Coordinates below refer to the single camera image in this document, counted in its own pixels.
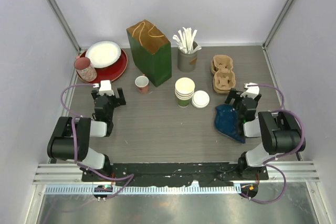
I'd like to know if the stack of white lids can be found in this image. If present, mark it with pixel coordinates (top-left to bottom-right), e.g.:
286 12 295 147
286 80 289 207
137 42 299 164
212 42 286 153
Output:
192 90 209 109

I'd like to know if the stack of green paper cups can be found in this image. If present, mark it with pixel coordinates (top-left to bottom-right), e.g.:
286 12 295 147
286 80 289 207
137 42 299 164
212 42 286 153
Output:
175 77 195 108

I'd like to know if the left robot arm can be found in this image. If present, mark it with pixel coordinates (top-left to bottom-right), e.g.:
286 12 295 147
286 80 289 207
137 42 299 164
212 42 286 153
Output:
47 88 126 182

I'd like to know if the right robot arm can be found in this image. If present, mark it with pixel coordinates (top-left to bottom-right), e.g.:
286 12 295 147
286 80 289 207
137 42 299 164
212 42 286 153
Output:
216 88 306 179

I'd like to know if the cardboard cup carrier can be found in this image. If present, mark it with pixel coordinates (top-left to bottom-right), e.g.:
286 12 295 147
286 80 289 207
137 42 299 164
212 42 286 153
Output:
211 55 236 94

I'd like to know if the blue leaf-shaped dish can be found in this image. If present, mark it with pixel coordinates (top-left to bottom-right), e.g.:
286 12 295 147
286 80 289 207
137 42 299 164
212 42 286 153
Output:
214 104 246 144

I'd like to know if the floral pink tumbler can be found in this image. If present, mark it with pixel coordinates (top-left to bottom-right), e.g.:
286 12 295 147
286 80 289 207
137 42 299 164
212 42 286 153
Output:
74 57 97 82

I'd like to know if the white paper plate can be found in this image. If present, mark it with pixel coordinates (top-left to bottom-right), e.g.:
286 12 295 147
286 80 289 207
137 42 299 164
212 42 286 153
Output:
86 41 121 68

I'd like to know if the grey straw holder cup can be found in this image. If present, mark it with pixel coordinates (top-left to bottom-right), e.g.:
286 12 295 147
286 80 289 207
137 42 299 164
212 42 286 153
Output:
177 48 198 72

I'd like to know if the green paper bag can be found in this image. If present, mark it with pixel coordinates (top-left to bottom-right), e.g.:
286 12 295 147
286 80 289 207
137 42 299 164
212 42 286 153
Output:
127 19 172 87

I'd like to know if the white wrapped straws bundle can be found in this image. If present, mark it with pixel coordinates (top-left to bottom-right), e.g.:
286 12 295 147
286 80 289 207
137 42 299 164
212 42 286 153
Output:
172 27 202 55

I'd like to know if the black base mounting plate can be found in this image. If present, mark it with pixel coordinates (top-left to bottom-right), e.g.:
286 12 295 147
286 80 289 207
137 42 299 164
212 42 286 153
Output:
81 161 269 188

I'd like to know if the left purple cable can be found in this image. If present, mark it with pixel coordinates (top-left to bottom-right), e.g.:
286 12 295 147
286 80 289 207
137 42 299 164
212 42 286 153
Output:
60 83 135 206

